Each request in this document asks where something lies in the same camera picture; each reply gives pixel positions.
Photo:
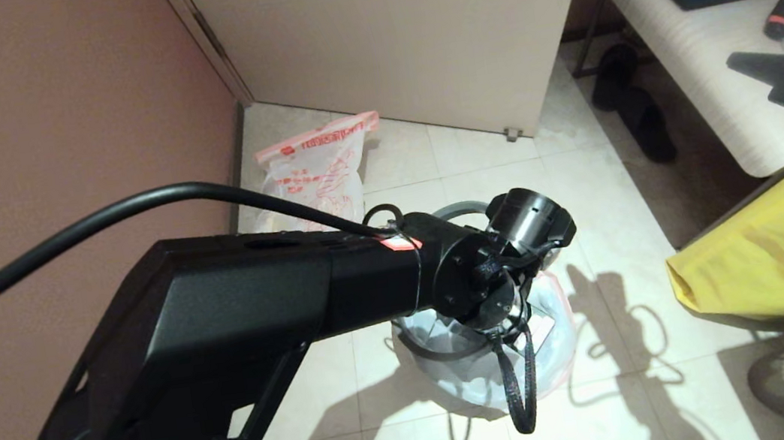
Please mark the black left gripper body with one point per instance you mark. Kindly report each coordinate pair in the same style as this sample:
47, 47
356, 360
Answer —
514, 314

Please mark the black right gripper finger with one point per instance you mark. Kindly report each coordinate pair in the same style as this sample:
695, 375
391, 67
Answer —
781, 78
765, 61

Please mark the clear pink-edged new trash bag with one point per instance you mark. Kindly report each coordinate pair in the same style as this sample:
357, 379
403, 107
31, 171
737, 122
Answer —
554, 358

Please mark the white red-printed used trash bag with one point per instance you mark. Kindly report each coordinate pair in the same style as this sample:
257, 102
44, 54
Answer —
325, 172

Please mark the yellow fabric tote bag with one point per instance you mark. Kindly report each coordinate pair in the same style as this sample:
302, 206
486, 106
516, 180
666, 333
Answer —
769, 261

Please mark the white wood-grain table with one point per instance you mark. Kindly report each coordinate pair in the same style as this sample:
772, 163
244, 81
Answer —
704, 58

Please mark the black slipper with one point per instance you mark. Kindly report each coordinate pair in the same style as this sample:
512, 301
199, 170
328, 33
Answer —
614, 77
649, 133

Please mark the small metal door stop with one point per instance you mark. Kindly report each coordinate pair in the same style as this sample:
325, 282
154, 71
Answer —
513, 133

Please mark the beige door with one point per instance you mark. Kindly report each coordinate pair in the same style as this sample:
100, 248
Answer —
413, 35

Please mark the beige door frame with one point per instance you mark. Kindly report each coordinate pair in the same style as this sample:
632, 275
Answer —
210, 47

